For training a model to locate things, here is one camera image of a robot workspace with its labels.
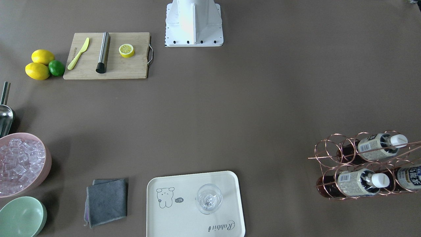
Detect copper wire bottle basket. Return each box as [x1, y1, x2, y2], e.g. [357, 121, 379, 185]
[313, 131, 420, 200]

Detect yellow lemon lower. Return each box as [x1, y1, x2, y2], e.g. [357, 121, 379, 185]
[25, 63, 50, 80]

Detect grey folded cloth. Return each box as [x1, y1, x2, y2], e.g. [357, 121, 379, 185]
[84, 178, 127, 228]

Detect tea bottle back slot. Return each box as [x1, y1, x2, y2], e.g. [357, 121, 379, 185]
[336, 133, 408, 165]

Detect steel ice scoop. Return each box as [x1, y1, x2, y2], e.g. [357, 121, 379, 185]
[0, 81, 15, 138]

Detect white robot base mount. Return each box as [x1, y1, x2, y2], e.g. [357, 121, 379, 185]
[164, 0, 224, 47]

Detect clear ice cubes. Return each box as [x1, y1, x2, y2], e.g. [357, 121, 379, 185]
[0, 138, 46, 197]

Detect half lemon slice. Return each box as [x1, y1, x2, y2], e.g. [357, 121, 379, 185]
[118, 43, 135, 58]

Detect mint green bowl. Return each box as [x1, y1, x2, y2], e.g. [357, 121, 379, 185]
[0, 196, 47, 237]

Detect tea bottle front slot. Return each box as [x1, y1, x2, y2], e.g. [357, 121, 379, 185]
[393, 165, 421, 192]

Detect bamboo cutting board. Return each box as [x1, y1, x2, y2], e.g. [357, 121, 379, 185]
[63, 32, 153, 80]

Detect cream serving tray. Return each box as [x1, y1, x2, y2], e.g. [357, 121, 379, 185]
[146, 171, 246, 237]

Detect green lime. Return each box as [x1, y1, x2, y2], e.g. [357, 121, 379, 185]
[48, 60, 66, 77]

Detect steel muddler black tip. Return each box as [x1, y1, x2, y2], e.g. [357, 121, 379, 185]
[96, 32, 111, 74]

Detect yellow plastic knife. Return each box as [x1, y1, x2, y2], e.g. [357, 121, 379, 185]
[67, 38, 90, 70]

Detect clear wine glass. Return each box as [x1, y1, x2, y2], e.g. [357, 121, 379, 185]
[196, 183, 223, 215]

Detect pink bowl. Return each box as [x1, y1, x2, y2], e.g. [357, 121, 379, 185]
[1, 133, 52, 198]

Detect tea bottle side slot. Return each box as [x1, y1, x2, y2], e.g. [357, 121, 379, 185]
[316, 168, 390, 198]

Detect yellow lemon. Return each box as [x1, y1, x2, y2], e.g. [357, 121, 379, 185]
[25, 63, 50, 80]
[31, 49, 55, 66]

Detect yellow lemon upper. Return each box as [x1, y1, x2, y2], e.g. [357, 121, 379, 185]
[31, 49, 55, 66]

